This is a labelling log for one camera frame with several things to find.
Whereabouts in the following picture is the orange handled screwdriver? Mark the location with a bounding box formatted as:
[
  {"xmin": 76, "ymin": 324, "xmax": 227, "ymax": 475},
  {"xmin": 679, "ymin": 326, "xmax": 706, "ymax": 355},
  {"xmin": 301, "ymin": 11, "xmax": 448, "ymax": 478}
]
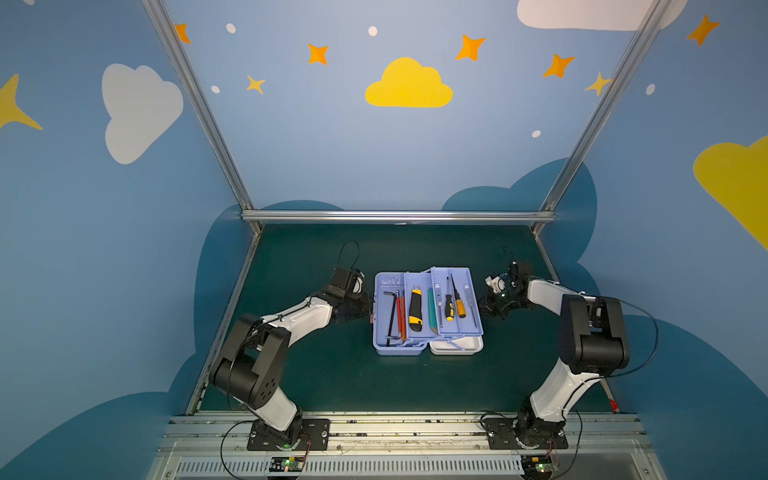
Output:
[{"xmin": 450, "ymin": 276, "xmax": 466, "ymax": 318}]

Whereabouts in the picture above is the yellow black small screwdriver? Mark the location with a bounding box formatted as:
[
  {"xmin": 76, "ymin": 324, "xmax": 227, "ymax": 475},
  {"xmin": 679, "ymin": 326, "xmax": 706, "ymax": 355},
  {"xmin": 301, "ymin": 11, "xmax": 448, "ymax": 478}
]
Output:
[{"xmin": 445, "ymin": 276, "xmax": 455, "ymax": 322}]

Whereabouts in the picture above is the white blue tool box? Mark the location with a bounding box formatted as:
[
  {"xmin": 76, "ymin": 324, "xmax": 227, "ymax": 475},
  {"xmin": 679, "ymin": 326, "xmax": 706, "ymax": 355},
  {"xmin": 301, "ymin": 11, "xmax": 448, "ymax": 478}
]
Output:
[{"xmin": 372, "ymin": 266, "xmax": 484, "ymax": 356}]

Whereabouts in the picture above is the clear handled screwdriver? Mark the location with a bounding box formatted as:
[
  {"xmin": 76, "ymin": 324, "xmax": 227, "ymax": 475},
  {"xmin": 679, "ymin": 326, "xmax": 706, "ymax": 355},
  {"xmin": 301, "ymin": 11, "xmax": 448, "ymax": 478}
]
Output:
[
  {"xmin": 434, "ymin": 283, "xmax": 444, "ymax": 331},
  {"xmin": 463, "ymin": 283, "xmax": 481, "ymax": 335}
]

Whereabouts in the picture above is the red handled hex key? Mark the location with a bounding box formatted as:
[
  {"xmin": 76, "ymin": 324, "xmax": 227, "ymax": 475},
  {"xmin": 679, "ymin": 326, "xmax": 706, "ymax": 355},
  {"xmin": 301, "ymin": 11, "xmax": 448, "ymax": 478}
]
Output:
[{"xmin": 396, "ymin": 290, "xmax": 407, "ymax": 342}]

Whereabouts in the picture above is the teal utility knife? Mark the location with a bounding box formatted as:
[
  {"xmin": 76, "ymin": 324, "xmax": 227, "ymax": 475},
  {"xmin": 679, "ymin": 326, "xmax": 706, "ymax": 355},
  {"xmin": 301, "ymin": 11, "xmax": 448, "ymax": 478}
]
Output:
[{"xmin": 427, "ymin": 288, "xmax": 439, "ymax": 335}]

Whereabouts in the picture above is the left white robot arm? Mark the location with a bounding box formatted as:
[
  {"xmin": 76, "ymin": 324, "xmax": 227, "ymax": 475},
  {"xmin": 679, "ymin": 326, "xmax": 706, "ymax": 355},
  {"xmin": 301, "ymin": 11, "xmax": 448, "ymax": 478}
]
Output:
[{"xmin": 209, "ymin": 267, "xmax": 370, "ymax": 443}]

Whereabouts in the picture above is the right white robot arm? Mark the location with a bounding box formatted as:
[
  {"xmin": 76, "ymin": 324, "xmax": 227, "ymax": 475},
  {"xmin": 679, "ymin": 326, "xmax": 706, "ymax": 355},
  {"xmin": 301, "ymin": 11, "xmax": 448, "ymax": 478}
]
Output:
[{"xmin": 480, "ymin": 261, "xmax": 630, "ymax": 448}]

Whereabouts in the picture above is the left controller board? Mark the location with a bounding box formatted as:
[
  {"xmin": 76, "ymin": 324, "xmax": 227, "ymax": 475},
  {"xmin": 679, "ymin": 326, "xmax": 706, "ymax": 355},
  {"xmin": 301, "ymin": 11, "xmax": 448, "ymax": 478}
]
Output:
[{"xmin": 269, "ymin": 456, "xmax": 306, "ymax": 474}]

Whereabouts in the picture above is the controller board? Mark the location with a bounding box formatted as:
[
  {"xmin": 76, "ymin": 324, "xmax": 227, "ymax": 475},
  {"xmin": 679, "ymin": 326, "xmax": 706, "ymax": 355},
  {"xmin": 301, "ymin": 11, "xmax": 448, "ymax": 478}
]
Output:
[
  {"xmin": 521, "ymin": 456, "xmax": 556, "ymax": 480},
  {"xmin": 269, "ymin": 456, "xmax": 306, "ymax": 474}
]

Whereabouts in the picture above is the right controller board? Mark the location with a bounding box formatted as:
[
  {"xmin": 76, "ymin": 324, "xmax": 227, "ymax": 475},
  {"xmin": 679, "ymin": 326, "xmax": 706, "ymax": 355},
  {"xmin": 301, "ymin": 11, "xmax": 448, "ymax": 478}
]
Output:
[{"xmin": 521, "ymin": 456, "xmax": 556, "ymax": 480}]

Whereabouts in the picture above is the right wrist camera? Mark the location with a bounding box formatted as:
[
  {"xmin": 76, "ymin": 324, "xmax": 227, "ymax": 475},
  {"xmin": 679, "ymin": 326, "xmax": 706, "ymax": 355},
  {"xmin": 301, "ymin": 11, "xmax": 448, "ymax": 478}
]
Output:
[{"xmin": 485, "ymin": 276, "xmax": 506, "ymax": 294}]

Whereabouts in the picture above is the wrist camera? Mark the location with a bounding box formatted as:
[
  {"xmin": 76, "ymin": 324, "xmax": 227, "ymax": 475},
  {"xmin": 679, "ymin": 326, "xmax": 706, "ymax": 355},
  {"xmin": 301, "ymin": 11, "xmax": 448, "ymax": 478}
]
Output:
[
  {"xmin": 485, "ymin": 276, "xmax": 506, "ymax": 294},
  {"xmin": 351, "ymin": 269, "xmax": 365, "ymax": 294}
]

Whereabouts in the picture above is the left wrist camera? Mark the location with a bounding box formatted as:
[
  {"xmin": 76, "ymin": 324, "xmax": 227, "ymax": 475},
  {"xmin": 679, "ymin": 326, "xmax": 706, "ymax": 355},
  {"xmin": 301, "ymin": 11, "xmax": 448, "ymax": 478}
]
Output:
[{"xmin": 351, "ymin": 269, "xmax": 365, "ymax": 294}]

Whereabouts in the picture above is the back horizontal frame bar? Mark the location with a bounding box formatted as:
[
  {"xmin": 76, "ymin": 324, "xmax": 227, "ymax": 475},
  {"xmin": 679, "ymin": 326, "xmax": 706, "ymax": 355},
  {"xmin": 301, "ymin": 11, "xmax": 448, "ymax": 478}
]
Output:
[{"xmin": 241, "ymin": 209, "xmax": 556, "ymax": 224}]

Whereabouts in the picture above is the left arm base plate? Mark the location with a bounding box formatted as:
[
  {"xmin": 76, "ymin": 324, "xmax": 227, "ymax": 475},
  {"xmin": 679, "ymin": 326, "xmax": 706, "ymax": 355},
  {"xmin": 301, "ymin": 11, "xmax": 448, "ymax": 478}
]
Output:
[{"xmin": 246, "ymin": 418, "xmax": 330, "ymax": 452}]

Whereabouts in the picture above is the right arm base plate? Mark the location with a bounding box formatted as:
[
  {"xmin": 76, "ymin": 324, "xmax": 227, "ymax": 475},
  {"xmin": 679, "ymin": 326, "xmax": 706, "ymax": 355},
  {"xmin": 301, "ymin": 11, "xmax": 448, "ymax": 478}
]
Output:
[{"xmin": 480, "ymin": 417, "xmax": 569, "ymax": 450}]

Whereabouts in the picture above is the aluminium front rail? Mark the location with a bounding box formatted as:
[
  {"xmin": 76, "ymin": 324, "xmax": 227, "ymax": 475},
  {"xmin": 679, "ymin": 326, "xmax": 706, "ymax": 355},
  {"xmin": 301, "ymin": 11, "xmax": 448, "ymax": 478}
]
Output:
[{"xmin": 148, "ymin": 412, "xmax": 666, "ymax": 479}]

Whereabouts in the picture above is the right frame post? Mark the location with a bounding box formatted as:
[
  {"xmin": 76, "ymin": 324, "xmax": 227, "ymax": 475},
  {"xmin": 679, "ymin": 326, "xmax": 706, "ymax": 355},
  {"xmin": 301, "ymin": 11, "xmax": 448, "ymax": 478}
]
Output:
[{"xmin": 531, "ymin": 0, "xmax": 672, "ymax": 238}]

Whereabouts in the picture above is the frame post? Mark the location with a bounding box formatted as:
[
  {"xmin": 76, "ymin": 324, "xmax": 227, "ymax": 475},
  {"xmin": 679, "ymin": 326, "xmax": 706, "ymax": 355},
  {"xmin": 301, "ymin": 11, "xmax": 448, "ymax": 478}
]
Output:
[
  {"xmin": 531, "ymin": 0, "xmax": 672, "ymax": 238},
  {"xmin": 142, "ymin": 0, "xmax": 254, "ymax": 214}
]

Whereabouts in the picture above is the left frame post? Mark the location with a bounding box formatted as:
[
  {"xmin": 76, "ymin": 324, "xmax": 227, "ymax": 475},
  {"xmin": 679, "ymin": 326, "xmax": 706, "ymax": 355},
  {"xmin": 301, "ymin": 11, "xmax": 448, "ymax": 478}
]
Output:
[{"xmin": 142, "ymin": 0, "xmax": 254, "ymax": 214}]

